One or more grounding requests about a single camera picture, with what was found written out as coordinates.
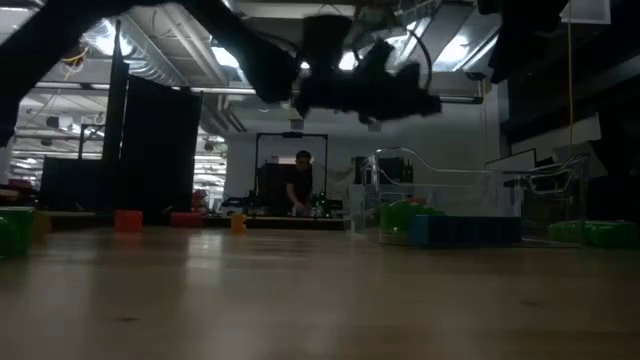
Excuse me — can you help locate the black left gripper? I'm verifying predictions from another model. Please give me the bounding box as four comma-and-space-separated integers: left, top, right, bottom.
292, 42, 444, 126

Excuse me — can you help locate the grey ceiling pipe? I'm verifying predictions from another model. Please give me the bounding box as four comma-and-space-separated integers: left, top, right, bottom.
189, 87, 485, 105

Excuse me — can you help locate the silver ventilation duct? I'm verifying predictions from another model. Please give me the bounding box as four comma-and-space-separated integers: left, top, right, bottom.
82, 14, 194, 87

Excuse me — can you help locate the hanging camera with yellow cable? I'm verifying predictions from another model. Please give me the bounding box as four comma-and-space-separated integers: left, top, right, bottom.
59, 43, 92, 71

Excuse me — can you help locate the red building brick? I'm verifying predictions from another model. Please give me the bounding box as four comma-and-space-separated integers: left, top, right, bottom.
169, 211, 204, 229

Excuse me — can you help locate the black partition panel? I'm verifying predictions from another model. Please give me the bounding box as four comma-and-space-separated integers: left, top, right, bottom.
118, 74, 204, 225

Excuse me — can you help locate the large blue building block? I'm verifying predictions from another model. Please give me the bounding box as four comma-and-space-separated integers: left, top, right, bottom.
408, 214, 524, 247

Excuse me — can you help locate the red objects pile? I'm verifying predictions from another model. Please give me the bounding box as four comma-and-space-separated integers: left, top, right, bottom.
192, 188, 210, 216

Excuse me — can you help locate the black cabinet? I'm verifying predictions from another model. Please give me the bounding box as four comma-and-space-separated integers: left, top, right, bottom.
39, 155, 121, 212

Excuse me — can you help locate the wide clear plastic bin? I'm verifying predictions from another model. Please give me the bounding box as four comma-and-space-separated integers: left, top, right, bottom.
367, 146, 591, 250

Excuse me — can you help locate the black equipment box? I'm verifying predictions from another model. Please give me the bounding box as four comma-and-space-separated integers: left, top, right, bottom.
257, 162, 292, 211

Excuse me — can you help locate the person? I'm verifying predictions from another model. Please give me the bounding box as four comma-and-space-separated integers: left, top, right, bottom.
285, 149, 315, 217

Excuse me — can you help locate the long green building block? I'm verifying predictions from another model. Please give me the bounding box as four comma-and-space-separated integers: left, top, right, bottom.
547, 219, 640, 251
0, 206, 36, 259

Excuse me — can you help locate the black robot station frame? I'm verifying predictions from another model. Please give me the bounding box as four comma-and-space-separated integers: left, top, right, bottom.
253, 131, 330, 219

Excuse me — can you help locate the small red building block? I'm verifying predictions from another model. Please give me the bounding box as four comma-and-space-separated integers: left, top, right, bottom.
113, 209, 144, 234

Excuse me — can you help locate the narrow clear plastic bin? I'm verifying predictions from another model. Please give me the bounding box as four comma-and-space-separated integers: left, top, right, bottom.
348, 183, 369, 235

